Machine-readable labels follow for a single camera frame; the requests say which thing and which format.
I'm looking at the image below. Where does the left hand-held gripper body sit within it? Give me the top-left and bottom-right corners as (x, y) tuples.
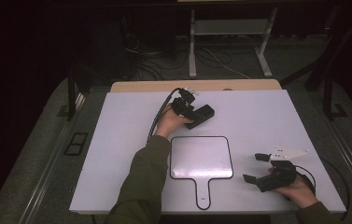
(170, 86), (200, 121)

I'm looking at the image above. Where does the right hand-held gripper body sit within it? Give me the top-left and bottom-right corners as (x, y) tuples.
(257, 145), (310, 193)

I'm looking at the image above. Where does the person's left hand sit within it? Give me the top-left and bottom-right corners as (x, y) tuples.
(154, 104), (194, 140)

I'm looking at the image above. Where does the person's right hand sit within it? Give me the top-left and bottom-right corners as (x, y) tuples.
(267, 167), (318, 210)

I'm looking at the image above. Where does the wooden table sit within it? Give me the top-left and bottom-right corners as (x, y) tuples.
(110, 78), (283, 93)

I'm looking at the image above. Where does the white metal stand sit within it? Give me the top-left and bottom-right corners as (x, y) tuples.
(188, 7), (279, 79)

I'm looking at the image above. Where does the black metal stand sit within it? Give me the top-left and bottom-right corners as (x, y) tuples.
(56, 66), (87, 122)
(303, 6), (349, 121)

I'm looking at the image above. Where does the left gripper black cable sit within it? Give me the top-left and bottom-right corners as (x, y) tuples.
(146, 87), (183, 145)

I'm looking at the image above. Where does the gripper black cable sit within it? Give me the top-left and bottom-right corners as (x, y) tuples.
(294, 157), (351, 222)
(146, 87), (183, 145)

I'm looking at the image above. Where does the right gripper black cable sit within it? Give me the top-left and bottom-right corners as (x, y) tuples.
(294, 157), (351, 222)

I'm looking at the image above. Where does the tangle of black cables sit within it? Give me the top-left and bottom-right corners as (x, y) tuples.
(121, 15), (190, 82)

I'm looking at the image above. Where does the white floor cable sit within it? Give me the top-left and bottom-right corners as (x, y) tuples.
(201, 46), (253, 80)

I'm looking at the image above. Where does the metal floor rail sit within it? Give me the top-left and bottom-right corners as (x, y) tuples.
(18, 92), (87, 224)
(322, 116), (352, 203)

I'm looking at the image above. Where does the black rectangular floor frame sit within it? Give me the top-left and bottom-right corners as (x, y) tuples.
(63, 132), (90, 157)

